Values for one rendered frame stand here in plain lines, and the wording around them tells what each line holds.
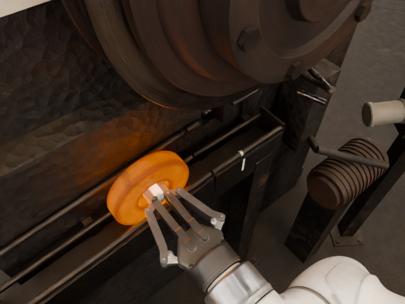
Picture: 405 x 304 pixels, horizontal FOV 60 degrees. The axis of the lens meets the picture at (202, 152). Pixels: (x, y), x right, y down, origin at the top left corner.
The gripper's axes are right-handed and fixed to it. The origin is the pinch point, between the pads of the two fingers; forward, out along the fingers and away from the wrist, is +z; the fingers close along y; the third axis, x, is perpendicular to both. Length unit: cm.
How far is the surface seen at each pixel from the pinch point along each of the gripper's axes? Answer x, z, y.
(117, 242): -6.3, -2.9, -9.4
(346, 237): -74, -26, 65
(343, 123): -77, 13, 114
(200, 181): -4.6, -2.9, 9.3
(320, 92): 1.0, -3.8, 40.9
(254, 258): -74, -9, 31
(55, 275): -13.0, 1.4, -21.2
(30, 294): -13.5, 1.3, -26.1
